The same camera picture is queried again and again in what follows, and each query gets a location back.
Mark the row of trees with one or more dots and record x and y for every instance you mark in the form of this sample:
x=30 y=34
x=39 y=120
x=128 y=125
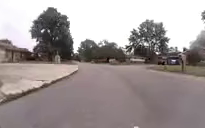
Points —
x=100 y=50

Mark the grass lawn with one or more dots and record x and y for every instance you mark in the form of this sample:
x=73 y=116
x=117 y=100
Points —
x=193 y=70
x=68 y=62

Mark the grey asphalt road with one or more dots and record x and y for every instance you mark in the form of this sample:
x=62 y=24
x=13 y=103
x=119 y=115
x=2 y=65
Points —
x=116 y=96

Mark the pale mailbox pillar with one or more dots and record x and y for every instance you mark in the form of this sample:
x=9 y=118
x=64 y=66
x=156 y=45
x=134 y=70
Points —
x=57 y=59

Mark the tall tree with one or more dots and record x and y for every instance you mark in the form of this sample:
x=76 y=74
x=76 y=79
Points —
x=149 y=36

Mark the large dark tree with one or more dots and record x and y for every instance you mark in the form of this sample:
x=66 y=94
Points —
x=51 y=33

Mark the vehicle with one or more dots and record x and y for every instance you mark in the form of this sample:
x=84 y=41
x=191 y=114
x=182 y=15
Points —
x=173 y=60

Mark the pale concrete driveway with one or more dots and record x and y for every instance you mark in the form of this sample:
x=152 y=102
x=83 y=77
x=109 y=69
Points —
x=26 y=75

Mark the low brick house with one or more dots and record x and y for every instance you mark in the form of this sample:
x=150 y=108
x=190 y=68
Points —
x=5 y=52

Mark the mailbox on post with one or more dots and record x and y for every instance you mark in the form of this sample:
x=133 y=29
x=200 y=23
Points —
x=183 y=60

